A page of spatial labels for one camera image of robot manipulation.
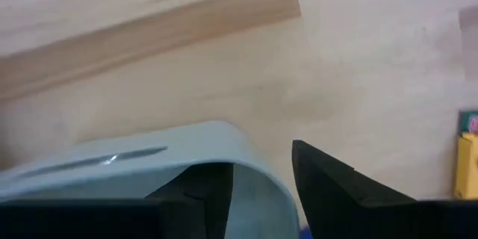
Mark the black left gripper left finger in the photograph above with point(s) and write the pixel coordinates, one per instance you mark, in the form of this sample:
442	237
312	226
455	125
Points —
201	201

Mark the yellow Crayola crayon box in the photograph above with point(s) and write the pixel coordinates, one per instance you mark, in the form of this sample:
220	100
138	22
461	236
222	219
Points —
467	164

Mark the light grey plastic bin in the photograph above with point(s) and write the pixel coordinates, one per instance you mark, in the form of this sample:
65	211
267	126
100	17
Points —
130	172

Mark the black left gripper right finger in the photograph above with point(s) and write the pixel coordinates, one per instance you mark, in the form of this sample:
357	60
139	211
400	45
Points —
336	201

